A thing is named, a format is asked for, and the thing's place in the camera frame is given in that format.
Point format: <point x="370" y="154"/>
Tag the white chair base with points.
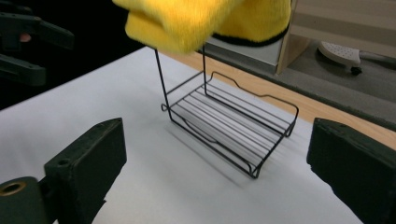
<point x="342" y="56"/>

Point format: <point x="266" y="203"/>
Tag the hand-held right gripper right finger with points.
<point x="358" y="165"/>

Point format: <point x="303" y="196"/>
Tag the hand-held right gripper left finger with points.
<point x="90" y="161"/>

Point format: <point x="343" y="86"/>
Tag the yellow cloth with black trim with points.
<point x="193" y="21"/>

